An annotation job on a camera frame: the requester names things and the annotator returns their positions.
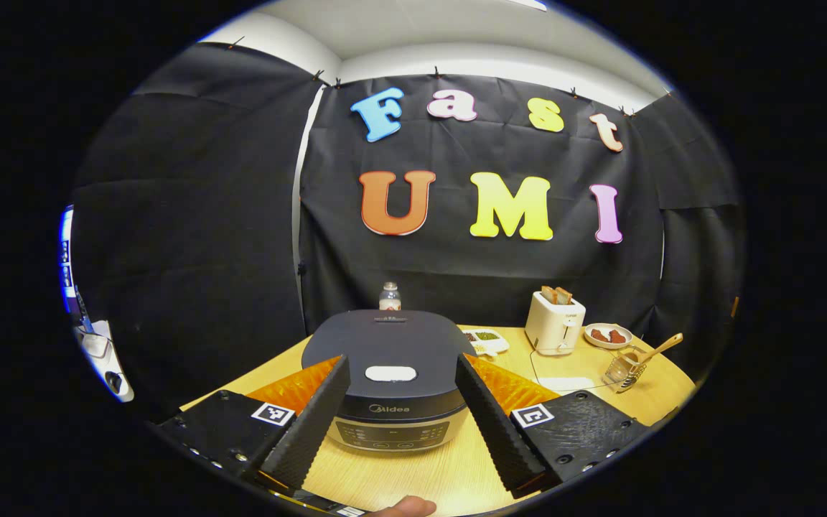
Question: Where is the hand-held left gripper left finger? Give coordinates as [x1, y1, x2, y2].
[155, 354, 352, 496]

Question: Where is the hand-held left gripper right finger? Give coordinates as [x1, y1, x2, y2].
[454, 353, 651, 500]

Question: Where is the black and silver rice cooker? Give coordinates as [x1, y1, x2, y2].
[302, 309, 476, 453]

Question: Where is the wooden spoon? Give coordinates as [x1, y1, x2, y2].
[618, 332, 684, 392]

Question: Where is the white divided grain dish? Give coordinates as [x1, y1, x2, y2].
[461, 328, 510, 358]

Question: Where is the white toaster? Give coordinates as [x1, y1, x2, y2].
[525, 291, 587, 356]

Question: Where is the white round plate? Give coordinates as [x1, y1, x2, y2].
[584, 323, 633, 350]

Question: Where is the black backdrop cloth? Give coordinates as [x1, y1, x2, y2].
[69, 42, 748, 424]

